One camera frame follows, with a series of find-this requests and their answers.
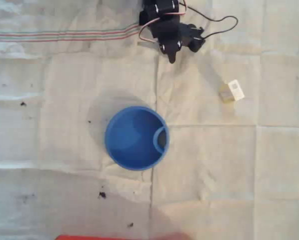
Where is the small white yellow box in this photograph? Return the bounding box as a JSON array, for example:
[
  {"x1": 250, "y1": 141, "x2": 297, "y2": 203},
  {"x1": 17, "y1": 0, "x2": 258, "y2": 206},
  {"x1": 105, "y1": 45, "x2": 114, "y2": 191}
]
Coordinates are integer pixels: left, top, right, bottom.
[{"x1": 218, "y1": 78, "x2": 246, "y2": 104}]

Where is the blue plastic bowl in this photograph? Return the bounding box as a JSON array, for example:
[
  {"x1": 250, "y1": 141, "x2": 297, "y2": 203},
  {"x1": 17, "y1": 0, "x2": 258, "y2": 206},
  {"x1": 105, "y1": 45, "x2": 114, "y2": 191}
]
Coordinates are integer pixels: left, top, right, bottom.
[{"x1": 104, "y1": 105, "x2": 171, "y2": 172}]

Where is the white cloth with coloured stripes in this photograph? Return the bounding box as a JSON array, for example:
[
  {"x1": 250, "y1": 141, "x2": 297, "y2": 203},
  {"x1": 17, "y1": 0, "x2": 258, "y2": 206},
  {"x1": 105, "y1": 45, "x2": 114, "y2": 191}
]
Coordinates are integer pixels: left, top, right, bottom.
[{"x1": 0, "y1": 0, "x2": 299, "y2": 240}]

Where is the red flat object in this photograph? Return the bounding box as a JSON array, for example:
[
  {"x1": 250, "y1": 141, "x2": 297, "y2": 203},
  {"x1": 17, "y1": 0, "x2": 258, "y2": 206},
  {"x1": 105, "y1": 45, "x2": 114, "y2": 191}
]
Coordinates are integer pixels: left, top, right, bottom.
[{"x1": 54, "y1": 234, "x2": 192, "y2": 240}]

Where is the pink white servo cable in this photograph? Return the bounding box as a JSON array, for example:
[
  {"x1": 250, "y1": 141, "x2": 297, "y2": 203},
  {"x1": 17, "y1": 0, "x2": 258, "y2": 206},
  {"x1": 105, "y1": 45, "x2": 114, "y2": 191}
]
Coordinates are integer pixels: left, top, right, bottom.
[{"x1": 138, "y1": 11, "x2": 188, "y2": 46}]

